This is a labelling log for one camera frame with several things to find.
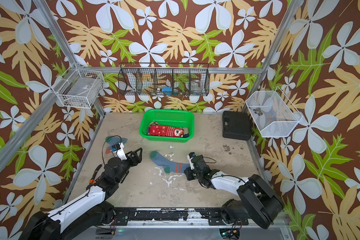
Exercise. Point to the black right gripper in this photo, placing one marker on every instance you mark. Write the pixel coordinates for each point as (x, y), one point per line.
(188, 174)

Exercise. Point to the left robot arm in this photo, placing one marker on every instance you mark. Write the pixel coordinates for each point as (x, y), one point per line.
(89, 209)

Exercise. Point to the black plastic tool case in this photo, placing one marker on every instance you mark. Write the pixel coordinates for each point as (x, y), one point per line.
(236, 125)

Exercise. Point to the white wire basket left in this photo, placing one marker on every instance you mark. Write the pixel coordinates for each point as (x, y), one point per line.
(79, 87)

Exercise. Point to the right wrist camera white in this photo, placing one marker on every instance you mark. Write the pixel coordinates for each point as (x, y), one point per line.
(190, 157)

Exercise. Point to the red christmas sock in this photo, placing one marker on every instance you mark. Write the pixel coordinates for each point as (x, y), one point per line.
(165, 131)

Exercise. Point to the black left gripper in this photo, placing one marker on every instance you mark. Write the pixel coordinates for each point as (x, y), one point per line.
(137, 159)

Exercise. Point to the blue green orange sock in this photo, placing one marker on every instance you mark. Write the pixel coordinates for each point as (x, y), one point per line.
(169, 166)
(111, 140)

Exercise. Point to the black wire shelf basket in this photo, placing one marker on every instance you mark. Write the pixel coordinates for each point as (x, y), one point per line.
(153, 79)

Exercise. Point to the green plastic basket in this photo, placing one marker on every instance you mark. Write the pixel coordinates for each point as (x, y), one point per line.
(173, 118)

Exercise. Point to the orange black pliers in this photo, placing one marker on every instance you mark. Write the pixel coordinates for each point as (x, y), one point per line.
(94, 175)

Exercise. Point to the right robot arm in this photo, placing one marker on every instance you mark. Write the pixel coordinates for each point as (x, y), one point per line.
(258, 201)

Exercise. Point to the white mesh basket right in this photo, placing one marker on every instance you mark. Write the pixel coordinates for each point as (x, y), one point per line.
(273, 113)

